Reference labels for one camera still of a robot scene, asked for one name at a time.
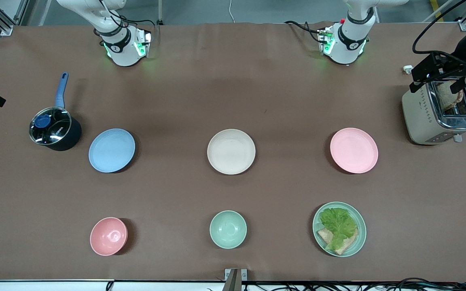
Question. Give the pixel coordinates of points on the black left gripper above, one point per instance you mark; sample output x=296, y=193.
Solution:
x=460, y=57

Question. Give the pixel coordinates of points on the pink plate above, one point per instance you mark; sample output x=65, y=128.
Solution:
x=354, y=150

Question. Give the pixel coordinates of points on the blue plate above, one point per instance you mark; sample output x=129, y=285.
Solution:
x=111, y=150

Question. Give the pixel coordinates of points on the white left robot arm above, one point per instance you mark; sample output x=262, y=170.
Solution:
x=348, y=40

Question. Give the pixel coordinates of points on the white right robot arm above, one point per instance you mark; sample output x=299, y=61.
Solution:
x=124, y=50

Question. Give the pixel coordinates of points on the white toaster plug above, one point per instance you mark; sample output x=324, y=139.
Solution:
x=407, y=69

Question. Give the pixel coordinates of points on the beige and chrome toaster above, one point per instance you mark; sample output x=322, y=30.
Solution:
x=421, y=117

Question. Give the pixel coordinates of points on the toast slice in toaster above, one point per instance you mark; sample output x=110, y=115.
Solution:
x=445, y=97

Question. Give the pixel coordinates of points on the glass lid with blue knob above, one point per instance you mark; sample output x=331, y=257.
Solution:
x=51, y=126

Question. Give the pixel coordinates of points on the green lettuce leaf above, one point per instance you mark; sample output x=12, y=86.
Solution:
x=338, y=224

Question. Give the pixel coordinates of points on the green plate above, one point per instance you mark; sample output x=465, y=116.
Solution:
x=360, y=236

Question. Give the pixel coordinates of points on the brown bread slice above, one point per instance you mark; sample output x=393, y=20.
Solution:
x=348, y=245

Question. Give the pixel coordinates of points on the pink bowl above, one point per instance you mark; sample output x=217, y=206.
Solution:
x=108, y=236

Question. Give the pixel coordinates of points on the brown table cover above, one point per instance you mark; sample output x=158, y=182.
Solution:
x=233, y=81

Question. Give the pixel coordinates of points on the thin metal pole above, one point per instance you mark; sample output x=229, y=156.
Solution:
x=160, y=12

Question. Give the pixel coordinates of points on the beige plate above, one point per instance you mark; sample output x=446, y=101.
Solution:
x=231, y=151

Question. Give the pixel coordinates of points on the green bowl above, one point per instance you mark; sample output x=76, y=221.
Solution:
x=228, y=229

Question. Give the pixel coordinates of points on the metal camera bracket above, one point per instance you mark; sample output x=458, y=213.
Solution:
x=235, y=279

